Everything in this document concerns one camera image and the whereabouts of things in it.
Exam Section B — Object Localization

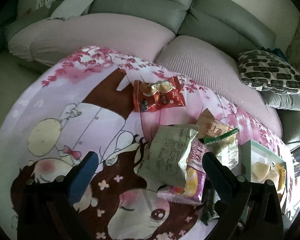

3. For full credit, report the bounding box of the clear steamed bun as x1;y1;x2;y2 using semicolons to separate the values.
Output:
251;161;278;182

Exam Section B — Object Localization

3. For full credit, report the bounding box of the yellow orange cake pack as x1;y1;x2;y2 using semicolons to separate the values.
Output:
275;163;286;201

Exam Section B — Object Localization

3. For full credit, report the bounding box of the purple swiss roll pack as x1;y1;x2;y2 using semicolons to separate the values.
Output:
157;138;208;205

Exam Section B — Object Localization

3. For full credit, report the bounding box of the green edged clear cake pack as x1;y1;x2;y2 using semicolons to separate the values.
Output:
202;128;239;170

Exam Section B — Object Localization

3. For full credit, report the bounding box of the beige orange swiss roll pack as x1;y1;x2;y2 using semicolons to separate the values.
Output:
196;108;233;139

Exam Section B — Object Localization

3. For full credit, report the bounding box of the silver grey snack pack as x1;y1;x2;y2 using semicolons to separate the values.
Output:
139;124;199;187

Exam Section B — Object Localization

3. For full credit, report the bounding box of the red gold candy pack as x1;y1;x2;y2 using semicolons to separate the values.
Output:
133;76;186;113

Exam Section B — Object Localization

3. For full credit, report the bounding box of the teal shallow cardboard tray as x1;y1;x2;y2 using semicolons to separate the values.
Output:
240;140;288;212

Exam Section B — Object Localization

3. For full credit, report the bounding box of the grey velvet pillow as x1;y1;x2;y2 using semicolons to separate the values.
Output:
260;92;300;111

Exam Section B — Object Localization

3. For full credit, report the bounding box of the pink anime print tablecloth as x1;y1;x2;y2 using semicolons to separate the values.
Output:
0;46;294;239

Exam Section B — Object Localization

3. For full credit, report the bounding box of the black white patterned pillow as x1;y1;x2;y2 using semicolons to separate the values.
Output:
238;49;300;95

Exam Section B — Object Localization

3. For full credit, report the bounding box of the pink sofa seat cover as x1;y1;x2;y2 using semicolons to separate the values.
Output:
5;13;283;137

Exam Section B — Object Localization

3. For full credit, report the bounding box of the light grey sofa cushion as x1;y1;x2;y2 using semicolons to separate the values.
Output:
50;0;94;21

